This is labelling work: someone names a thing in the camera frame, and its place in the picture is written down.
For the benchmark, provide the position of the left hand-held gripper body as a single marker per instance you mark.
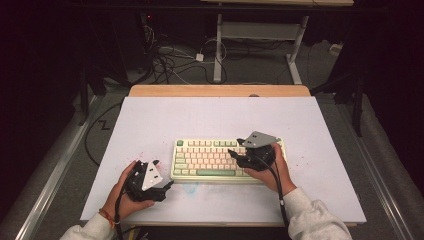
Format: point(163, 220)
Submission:
point(150, 178)

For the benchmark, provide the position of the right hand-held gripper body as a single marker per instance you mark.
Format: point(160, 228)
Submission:
point(260, 141)

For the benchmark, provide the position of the pale green mechanical keyboard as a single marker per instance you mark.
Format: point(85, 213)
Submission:
point(206, 160)

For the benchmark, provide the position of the person's right hand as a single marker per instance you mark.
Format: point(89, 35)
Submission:
point(276, 176)

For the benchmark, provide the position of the person's left hand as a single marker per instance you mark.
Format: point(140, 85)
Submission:
point(120, 203)

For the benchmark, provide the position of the white table cover sheet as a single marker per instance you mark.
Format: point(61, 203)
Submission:
point(206, 116)

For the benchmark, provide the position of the white power adapter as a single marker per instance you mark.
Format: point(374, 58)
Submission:
point(199, 57)

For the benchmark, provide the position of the black metal stand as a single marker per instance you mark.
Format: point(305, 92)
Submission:
point(358, 106)
point(83, 100)

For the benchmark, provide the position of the white desk frame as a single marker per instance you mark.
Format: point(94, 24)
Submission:
point(218, 50)

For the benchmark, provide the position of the metal floor rail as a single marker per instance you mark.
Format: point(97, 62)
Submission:
point(376, 180)
point(50, 186)

